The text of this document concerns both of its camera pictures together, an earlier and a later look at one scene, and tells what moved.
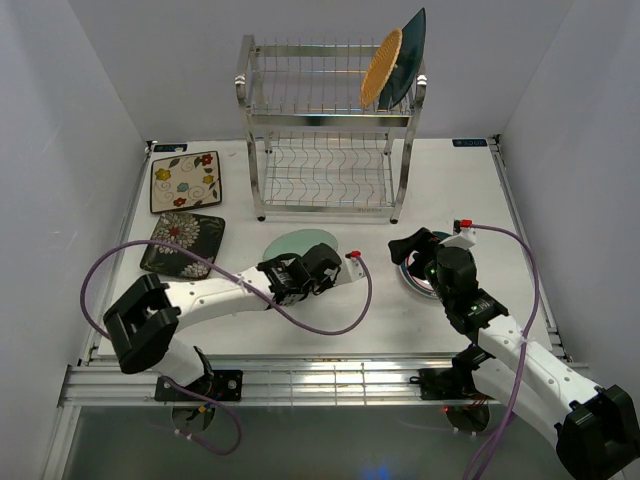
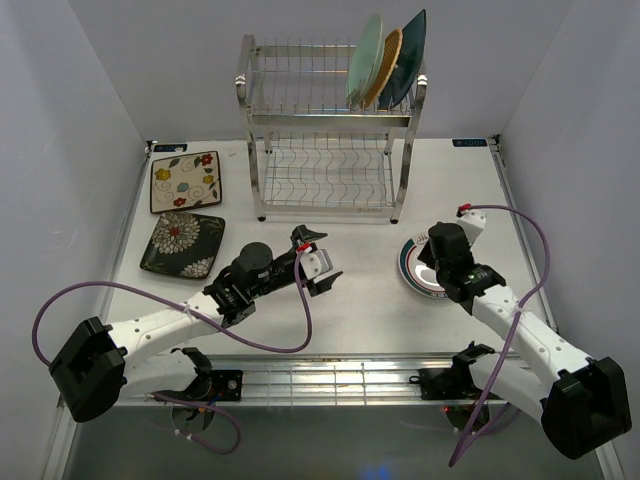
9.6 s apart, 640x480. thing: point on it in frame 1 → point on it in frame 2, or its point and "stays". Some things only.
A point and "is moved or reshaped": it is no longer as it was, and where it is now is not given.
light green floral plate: [298, 242] is moved or reshaped
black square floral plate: [201, 233] stays
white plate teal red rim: [422, 286] stays
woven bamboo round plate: [381, 67] stays
